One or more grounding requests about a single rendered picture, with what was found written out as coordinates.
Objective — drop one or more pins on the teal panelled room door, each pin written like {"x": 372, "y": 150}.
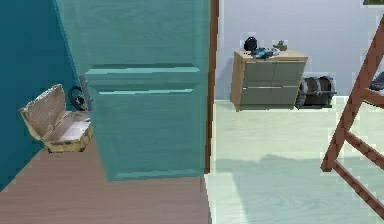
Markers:
{"x": 143, "y": 100}

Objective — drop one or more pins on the wooden chest of drawers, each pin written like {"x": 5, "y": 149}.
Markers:
{"x": 266, "y": 81}

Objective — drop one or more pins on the small olive green object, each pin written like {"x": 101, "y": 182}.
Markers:
{"x": 281, "y": 45}

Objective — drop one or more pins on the dark barrel-shaped chest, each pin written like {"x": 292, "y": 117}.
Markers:
{"x": 316, "y": 92}

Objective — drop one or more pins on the open tan box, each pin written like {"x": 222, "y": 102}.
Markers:
{"x": 55, "y": 121}

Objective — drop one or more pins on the red-brown wooden ladder shelf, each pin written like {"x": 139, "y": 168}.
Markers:
{"x": 355, "y": 110}

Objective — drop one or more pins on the dark object on shelf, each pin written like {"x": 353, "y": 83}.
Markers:
{"x": 378, "y": 82}

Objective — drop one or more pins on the green framed picture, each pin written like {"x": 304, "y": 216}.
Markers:
{"x": 373, "y": 2}

